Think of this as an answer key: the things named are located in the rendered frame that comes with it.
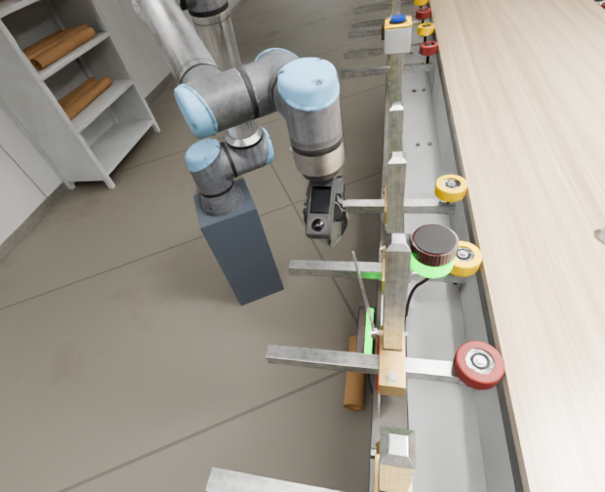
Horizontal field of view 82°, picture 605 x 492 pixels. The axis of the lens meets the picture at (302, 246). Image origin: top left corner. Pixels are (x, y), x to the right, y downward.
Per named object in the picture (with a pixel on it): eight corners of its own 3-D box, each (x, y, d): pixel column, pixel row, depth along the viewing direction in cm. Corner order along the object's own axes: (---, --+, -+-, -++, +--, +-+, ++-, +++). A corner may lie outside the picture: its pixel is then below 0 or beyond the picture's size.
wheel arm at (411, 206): (306, 216, 111) (304, 205, 108) (308, 208, 113) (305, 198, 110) (454, 216, 101) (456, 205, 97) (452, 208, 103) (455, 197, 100)
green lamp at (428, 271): (410, 276, 50) (411, 266, 48) (409, 245, 53) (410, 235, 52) (455, 278, 48) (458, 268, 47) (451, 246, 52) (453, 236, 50)
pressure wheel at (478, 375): (449, 401, 69) (459, 379, 60) (445, 362, 74) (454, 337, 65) (494, 407, 67) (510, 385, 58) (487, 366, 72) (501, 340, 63)
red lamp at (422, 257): (411, 266, 48) (412, 255, 46) (410, 233, 52) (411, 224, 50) (458, 267, 46) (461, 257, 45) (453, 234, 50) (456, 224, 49)
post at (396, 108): (385, 241, 119) (388, 106, 84) (385, 234, 121) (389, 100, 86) (396, 242, 118) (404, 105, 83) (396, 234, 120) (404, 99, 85)
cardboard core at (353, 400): (342, 402, 140) (348, 334, 159) (343, 409, 146) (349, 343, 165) (362, 405, 138) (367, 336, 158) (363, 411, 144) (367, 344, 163)
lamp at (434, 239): (403, 332, 62) (412, 253, 46) (403, 306, 65) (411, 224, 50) (438, 335, 60) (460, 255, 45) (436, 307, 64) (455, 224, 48)
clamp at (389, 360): (378, 394, 69) (378, 385, 66) (380, 332, 78) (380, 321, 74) (407, 397, 68) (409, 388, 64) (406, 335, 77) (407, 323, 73)
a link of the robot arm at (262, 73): (232, 57, 63) (254, 78, 55) (290, 37, 65) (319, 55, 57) (247, 106, 70) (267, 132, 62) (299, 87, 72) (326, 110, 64)
